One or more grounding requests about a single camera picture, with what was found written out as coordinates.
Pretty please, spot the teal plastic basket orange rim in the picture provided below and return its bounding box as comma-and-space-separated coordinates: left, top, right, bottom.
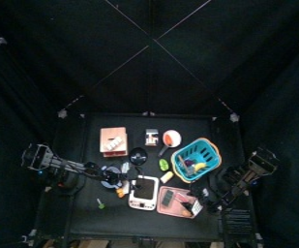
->
170, 137, 223, 184

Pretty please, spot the white gridded toy block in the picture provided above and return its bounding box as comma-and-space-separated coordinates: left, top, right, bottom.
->
191, 200, 205, 217

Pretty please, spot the small white toy bottle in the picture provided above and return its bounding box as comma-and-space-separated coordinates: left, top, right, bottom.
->
119, 161, 131, 174

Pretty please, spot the grey blue round plate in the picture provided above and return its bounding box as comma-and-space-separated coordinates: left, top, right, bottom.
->
101, 165, 125, 190

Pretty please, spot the red toy food piece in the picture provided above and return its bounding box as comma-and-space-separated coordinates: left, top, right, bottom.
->
174, 192, 191, 204

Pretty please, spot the white toy scale black plate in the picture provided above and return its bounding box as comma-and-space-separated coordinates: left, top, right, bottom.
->
127, 174, 161, 212

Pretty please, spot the black round pot lid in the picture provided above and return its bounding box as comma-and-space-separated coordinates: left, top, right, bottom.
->
129, 146, 150, 167

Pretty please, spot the black rectangular toy piece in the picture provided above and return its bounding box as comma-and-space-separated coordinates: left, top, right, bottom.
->
161, 189, 175, 208

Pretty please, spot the pink plastic tray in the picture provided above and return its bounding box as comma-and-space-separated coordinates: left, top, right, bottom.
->
155, 185, 201, 220

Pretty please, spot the yellow toy banana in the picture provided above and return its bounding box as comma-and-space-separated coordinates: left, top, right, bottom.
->
193, 162, 209, 172

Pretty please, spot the pale yellow toy block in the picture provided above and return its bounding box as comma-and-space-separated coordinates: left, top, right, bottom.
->
159, 170, 175, 185

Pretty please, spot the green toy lime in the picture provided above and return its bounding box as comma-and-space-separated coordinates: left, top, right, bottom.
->
158, 158, 171, 172

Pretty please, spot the wooden toy spoon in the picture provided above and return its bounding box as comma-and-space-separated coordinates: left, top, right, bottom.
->
178, 154, 193, 177

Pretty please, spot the pink box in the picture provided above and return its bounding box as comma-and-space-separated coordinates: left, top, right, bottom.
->
99, 126, 130, 159

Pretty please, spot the small white brown toy box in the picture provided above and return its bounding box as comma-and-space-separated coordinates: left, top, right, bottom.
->
145, 128, 161, 147

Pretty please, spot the white toy pan orange food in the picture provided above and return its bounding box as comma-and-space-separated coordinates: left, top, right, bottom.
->
157, 129, 185, 159

